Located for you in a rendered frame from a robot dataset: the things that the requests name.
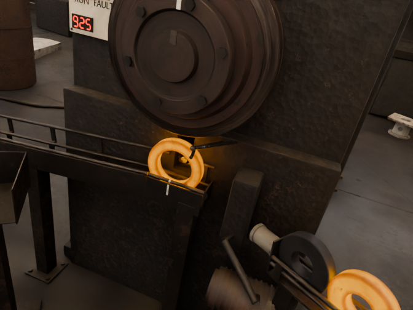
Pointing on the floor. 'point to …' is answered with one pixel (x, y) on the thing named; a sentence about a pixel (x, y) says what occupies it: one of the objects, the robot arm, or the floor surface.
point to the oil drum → (16, 45)
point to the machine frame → (345, 93)
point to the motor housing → (236, 292)
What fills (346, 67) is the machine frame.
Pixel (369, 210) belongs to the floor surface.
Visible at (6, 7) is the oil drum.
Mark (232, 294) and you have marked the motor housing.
